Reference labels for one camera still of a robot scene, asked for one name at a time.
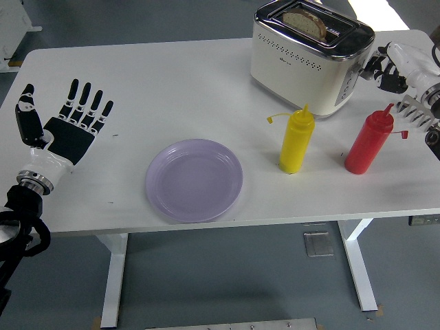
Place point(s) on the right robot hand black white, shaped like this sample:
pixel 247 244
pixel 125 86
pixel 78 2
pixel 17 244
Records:
pixel 412 65

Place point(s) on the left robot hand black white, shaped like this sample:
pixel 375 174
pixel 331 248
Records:
pixel 68 141

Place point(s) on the bread slice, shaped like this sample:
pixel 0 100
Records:
pixel 304 22

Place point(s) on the cream and chrome toaster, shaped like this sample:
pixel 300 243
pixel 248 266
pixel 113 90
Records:
pixel 292 75

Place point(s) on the purple plate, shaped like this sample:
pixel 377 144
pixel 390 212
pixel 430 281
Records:
pixel 194 180

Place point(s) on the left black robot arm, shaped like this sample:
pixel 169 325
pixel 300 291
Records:
pixel 24 203

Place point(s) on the silver toast rack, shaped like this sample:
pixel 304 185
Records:
pixel 412 103

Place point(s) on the red squeeze bottle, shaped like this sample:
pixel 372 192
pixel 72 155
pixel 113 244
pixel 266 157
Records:
pixel 368 144

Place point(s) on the white equipment cabinet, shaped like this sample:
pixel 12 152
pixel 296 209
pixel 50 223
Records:
pixel 10 27

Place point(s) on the yellow squeeze bottle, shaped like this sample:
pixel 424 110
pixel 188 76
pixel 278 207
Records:
pixel 295 144

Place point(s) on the white table leg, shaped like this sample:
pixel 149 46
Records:
pixel 115 282
pixel 357 268

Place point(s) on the table height control panel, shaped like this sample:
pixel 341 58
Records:
pixel 424 221

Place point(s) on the metal floor socket cover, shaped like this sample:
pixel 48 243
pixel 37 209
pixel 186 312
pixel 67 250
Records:
pixel 318 244

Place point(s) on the grey metal base plate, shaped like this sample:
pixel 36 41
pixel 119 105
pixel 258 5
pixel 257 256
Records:
pixel 230 324

